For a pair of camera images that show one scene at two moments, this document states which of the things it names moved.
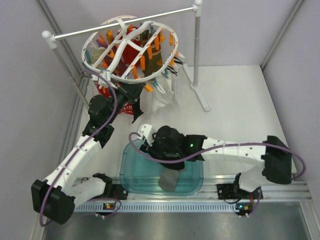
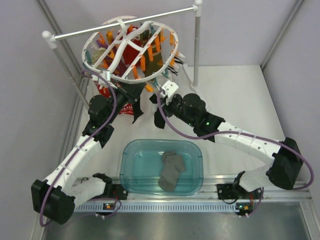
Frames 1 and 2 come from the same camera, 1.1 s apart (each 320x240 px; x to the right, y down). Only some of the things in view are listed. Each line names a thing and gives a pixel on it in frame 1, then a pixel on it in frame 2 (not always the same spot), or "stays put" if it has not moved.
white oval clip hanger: (128, 50) stays put
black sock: (177, 166) -> (159, 120)
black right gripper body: (159, 148) -> (174, 107)
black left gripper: (130, 91) stays put
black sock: (137, 110) stays put
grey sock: (168, 179) stays put
